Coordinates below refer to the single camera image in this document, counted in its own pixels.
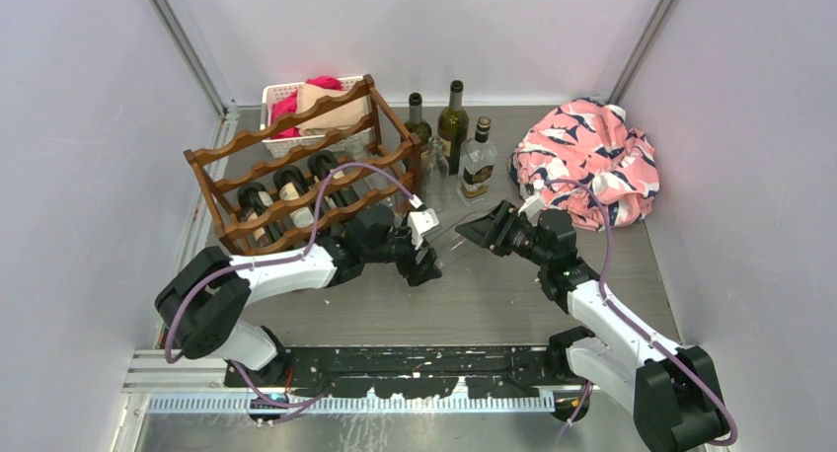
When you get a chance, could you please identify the aluminium corner post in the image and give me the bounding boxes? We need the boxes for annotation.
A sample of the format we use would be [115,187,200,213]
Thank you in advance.
[608,0,679,105]
[149,0,238,115]

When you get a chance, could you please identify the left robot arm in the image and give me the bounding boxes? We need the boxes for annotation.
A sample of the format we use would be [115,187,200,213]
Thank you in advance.
[154,203,441,386]

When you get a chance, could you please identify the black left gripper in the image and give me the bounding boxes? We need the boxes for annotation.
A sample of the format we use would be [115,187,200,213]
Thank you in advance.
[363,223,442,285]

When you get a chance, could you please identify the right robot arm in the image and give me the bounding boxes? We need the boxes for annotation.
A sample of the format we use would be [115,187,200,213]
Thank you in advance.
[455,201,733,451]

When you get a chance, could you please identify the white plastic basket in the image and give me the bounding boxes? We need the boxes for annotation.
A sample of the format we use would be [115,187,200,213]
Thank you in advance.
[261,76,374,160]

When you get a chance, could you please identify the aluminium corner post left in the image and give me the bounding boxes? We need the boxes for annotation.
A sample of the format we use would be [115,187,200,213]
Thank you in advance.
[149,0,238,115]

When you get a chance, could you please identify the dark green bottle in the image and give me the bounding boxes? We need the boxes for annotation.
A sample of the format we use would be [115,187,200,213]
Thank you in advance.
[405,92,432,174]
[437,80,470,176]

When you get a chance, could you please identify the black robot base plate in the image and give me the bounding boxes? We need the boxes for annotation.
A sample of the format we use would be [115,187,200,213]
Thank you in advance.
[245,345,582,400]

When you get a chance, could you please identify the aluminium frame rail front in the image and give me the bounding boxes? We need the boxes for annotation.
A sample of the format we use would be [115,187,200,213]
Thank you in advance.
[123,350,582,420]

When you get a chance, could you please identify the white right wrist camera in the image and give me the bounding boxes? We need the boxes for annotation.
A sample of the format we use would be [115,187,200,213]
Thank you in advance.
[518,190,547,223]

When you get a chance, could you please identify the red cloth in basket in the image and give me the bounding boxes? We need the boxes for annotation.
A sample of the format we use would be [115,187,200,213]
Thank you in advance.
[270,76,342,139]

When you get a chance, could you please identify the dark bottle brown label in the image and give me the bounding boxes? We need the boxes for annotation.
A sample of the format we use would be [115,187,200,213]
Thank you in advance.
[237,182,283,247]

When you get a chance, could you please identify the dark bottle white label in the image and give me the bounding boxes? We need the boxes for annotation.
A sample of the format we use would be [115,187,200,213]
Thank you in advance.
[307,150,370,215]

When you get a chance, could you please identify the dark green bottle far left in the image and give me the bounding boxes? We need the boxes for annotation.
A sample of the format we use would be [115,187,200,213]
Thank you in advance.
[405,92,432,174]

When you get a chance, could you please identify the small clear glass bottle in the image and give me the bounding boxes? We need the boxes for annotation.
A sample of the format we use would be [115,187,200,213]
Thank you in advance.
[421,136,449,213]

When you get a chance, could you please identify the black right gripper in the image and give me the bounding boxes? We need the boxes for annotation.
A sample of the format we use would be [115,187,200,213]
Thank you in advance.
[456,199,552,268]

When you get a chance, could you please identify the dark bottle cream label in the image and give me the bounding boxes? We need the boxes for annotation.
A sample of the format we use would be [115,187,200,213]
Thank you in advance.
[272,165,324,228]

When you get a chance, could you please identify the aluminium corner post right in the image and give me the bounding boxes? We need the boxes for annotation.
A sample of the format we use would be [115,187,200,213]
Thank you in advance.
[608,0,679,105]

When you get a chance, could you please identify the pink shark print cloth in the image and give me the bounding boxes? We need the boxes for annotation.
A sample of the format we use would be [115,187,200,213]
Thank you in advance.
[508,98,660,231]

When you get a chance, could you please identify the dark green bottle far back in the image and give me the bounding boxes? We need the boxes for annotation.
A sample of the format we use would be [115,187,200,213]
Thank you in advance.
[437,80,470,176]

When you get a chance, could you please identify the wooden wine rack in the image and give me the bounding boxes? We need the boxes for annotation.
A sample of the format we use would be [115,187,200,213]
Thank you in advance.
[184,75,421,256]

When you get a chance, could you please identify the clear bottle with dark cap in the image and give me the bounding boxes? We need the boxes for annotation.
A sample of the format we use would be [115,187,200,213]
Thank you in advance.
[457,116,497,205]

